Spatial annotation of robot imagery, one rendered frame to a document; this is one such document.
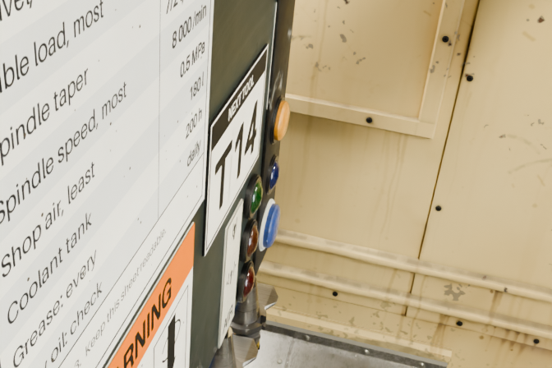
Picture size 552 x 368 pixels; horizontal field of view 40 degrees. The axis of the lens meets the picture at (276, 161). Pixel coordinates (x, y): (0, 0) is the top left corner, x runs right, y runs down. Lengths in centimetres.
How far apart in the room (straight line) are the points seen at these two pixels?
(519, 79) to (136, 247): 100
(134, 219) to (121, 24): 7
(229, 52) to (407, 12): 85
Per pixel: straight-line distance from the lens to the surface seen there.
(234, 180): 38
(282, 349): 154
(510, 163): 128
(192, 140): 30
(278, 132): 46
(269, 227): 49
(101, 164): 22
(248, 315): 101
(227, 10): 32
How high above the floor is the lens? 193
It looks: 31 degrees down
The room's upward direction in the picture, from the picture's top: 6 degrees clockwise
